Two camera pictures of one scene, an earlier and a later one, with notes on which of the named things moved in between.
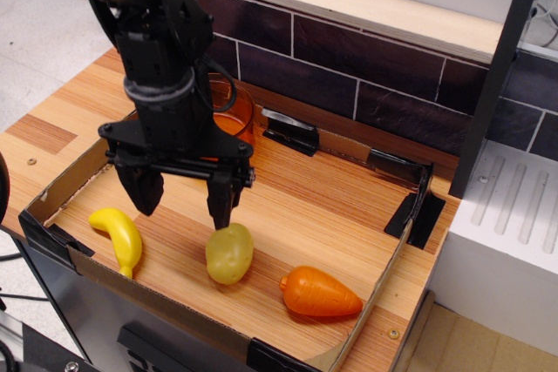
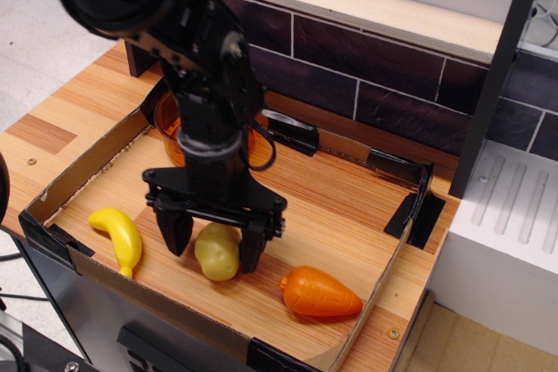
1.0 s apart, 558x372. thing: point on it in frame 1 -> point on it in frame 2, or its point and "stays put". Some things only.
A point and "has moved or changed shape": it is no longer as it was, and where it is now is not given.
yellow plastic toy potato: [228, 253] has moved or changed shape
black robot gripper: [172, 132] -> [214, 185]
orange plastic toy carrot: [312, 291] stays put
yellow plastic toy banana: [125, 235] stays put
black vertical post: [520, 15] stays put
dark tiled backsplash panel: [389, 84] stays put
